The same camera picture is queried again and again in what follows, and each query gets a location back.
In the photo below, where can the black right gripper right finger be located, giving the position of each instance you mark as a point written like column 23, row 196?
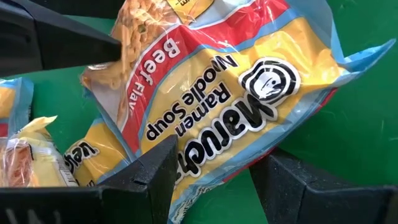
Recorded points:
column 311, row 205

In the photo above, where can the yellow creamy chicken ramen packet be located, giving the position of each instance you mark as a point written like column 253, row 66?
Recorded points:
column 40, row 168

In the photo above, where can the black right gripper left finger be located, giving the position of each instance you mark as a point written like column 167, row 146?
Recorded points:
column 93, row 205

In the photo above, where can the blue-edged beef ramen packet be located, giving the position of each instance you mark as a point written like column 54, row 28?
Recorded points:
column 90, row 155
column 15, row 102

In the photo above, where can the green table mat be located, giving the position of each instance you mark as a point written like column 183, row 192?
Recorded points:
column 357, row 140

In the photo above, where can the yellow-red snack packet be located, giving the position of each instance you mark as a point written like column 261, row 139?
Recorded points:
column 233, row 77

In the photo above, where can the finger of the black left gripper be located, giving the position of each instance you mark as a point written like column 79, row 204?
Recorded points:
column 46, row 40
column 87, row 7

